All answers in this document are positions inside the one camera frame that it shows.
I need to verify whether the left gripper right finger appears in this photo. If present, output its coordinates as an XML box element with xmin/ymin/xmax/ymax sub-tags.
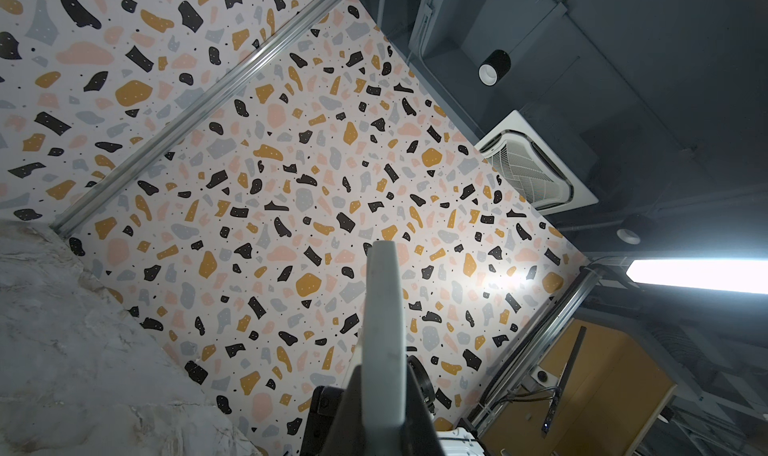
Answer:
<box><xmin>401</xmin><ymin>359</ymin><xmax>444</xmax><ymax>456</ymax></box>

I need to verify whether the white ceiling air conditioner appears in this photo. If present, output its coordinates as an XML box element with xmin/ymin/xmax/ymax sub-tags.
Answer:
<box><xmin>475</xmin><ymin>104</ymin><xmax>599</xmax><ymax>215</ymax></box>

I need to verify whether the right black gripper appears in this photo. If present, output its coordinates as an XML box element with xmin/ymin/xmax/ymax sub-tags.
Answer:
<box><xmin>299</xmin><ymin>355</ymin><xmax>438</xmax><ymax>455</ymax></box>

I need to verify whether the white LED light bar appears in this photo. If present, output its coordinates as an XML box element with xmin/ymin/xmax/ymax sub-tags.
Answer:
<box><xmin>626</xmin><ymin>259</ymin><xmax>767</xmax><ymax>295</ymax></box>

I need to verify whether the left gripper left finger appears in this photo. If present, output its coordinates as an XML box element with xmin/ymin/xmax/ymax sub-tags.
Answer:
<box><xmin>320</xmin><ymin>365</ymin><xmax>365</xmax><ymax>456</ymax></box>

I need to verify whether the black ceiling spotlight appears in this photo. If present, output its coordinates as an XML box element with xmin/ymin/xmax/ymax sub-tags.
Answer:
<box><xmin>478</xmin><ymin>49</ymin><xmax>512</xmax><ymax>87</ymax></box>

